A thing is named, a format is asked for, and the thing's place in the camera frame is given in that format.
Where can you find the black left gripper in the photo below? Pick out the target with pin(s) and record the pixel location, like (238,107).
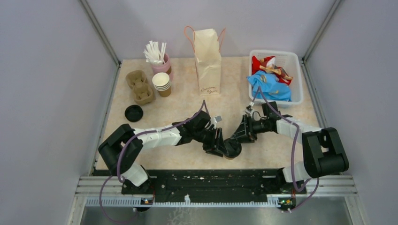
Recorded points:
(216,149)

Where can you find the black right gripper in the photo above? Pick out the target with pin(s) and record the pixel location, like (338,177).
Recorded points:
(245,133)

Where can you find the black cup lid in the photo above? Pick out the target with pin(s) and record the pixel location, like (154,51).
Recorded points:
(233,147)

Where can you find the brown paper coffee cup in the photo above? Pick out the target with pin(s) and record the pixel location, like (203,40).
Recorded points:
(230,158)

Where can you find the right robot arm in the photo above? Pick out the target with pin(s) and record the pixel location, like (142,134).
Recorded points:
(323,151)

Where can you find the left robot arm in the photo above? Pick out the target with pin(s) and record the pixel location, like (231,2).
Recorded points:
(120,150)

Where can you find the cream paper takeout bag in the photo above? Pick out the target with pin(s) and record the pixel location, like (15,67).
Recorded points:
(207,46)

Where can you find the blue cartoon cloth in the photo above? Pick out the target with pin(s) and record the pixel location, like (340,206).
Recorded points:
(268,85)

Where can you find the red patterned cloth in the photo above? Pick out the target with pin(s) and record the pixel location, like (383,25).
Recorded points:
(268,65)

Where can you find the stack of brown paper cups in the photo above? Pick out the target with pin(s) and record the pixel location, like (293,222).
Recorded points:
(162,84)

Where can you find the white plastic basket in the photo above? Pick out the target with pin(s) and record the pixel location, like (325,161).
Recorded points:
(289,61)

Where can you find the stack of black lids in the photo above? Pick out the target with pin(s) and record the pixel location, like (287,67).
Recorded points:
(133,113)

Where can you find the pink straw holder cup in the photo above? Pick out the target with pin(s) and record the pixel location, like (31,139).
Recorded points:
(165,68)

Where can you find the brown pulp cup carrier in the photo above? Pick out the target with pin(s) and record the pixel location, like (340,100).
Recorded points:
(142,92)

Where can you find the white wrapped straws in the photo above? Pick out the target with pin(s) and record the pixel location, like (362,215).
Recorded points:
(155,53)

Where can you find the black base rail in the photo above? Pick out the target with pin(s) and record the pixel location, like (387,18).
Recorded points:
(212,186)

